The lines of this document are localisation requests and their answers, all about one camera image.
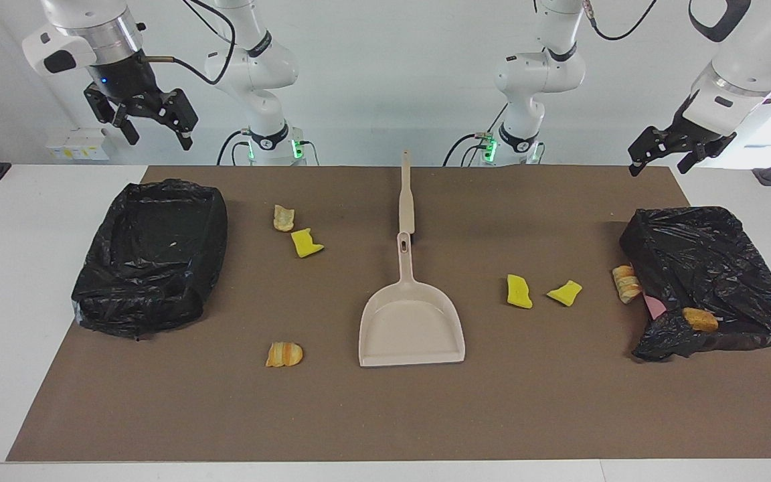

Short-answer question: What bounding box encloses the brown table mat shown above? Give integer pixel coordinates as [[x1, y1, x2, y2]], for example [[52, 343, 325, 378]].
[[6, 165, 771, 463]]

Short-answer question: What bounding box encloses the golden brown bread chunk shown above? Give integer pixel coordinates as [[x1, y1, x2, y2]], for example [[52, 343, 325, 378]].
[[682, 307, 720, 333]]

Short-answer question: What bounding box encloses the beige plastic dustpan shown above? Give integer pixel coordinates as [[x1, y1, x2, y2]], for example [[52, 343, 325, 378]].
[[358, 232, 466, 368]]

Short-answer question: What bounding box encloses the notched yellow sponge piece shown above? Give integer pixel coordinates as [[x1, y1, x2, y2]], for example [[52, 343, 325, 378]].
[[290, 228, 325, 259]]

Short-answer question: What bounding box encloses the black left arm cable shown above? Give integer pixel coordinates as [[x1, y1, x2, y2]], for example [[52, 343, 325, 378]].
[[583, 0, 657, 42]]

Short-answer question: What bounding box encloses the rectangular yellow sponge piece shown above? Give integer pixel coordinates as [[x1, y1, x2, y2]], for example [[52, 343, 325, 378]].
[[507, 274, 533, 310]]

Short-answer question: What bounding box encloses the sliced tan bread piece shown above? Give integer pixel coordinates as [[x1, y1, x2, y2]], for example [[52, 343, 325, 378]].
[[612, 265, 643, 305]]

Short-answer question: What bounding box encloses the beige hand brush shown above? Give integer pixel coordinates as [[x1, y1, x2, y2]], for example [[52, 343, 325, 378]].
[[398, 151, 416, 235]]

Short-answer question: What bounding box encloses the crumpled black trash bag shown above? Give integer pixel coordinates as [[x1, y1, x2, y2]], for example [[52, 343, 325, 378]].
[[620, 206, 771, 362]]

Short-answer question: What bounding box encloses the black base cable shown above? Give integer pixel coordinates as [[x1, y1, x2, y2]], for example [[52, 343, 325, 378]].
[[217, 131, 252, 166], [442, 100, 508, 167]]

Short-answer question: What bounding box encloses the white wall socket box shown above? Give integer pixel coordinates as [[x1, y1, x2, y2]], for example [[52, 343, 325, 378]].
[[46, 128, 110, 161]]

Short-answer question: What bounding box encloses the open black bag lined bin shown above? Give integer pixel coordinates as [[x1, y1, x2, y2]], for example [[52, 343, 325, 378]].
[[71, 178, 229, 340]]

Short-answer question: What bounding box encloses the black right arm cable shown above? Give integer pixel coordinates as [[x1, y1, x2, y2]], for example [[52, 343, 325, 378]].
[[139, 0, 236, 86]]

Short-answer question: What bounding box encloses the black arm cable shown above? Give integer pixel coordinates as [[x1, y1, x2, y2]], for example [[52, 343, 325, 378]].
[[583, 0, 657, 42], [139, 0, 236, 86]]

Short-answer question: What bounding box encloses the black right base cable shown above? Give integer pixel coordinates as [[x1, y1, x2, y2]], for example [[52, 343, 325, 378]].
[[217, 131, 252, 166]]

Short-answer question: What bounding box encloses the black left base cable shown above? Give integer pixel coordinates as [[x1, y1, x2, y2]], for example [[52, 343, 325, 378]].
[[442, 100, 508, 167]]

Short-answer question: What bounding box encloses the orange striped croissant piece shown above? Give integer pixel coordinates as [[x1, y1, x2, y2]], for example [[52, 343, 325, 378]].
[[265, 341, 305, 368]]

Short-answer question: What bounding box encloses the triangular yellow sponge piece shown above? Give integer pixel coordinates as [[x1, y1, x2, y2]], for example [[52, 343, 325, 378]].
[[546, 280, 584, 307]]

